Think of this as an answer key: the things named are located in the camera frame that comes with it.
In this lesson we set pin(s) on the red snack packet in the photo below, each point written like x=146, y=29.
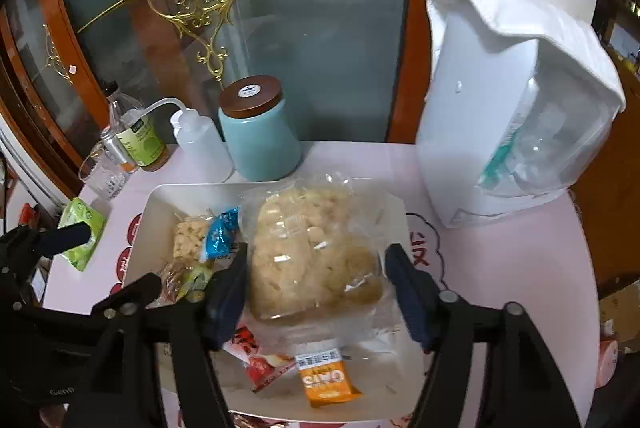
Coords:
x=260, y=365

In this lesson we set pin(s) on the brown wooden cabinet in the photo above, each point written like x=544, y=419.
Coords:
x=610, y=218

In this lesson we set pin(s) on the dark brown snack packet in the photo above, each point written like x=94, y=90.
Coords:
x=171, y=280

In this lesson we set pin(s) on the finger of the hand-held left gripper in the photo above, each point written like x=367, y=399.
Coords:
x=65, y=235

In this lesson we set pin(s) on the clear bag of pale puffs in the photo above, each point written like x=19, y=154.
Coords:
x=295, y=248

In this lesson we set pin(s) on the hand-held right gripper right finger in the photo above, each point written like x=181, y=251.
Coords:
x=410, y=303

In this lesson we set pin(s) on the white plastic tray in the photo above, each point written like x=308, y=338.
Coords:
x=165, y=203

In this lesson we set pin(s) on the green label bottle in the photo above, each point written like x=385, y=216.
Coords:
x=142, y=143

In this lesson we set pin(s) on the white water filter pitcher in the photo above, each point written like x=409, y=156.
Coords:
x=465, y=108

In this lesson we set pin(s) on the small green snack packet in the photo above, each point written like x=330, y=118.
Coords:
x=196, y=280

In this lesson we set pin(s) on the clear bag of yellow chips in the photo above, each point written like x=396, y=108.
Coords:
x=357, y=280

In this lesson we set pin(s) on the small metal cap bottle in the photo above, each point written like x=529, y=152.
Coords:
x=117, y=148

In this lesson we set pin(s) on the background shelf with items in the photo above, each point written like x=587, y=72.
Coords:
x=622, y=8

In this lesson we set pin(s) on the clear packet of beige crackers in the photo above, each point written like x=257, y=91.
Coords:
x=190, y=235

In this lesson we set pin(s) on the clear drinking glass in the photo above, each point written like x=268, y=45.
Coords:
x=102, y=180

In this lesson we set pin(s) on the small blue snack packet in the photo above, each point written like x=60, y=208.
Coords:
x=222, y=235

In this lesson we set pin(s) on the orange snack packet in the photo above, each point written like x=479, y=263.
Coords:
x=325, y=383

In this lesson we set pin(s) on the glass door with gold ornament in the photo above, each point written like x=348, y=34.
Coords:
x=310, y=33

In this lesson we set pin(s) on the cardboard box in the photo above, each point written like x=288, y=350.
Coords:
x=620, y=308

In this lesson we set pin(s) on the teal jar with brown lid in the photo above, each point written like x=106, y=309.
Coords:
x=260, y=143

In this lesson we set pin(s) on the white squeeze bottle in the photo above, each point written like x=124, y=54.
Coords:
x=202, y=148

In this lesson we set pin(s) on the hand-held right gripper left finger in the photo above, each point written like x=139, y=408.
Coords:
x=225, y=303

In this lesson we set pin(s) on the green snack bag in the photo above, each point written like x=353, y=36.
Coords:
x=82, y=218

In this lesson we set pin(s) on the wooden framed glass cabinet door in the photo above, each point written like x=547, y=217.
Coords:
x=45, y=73

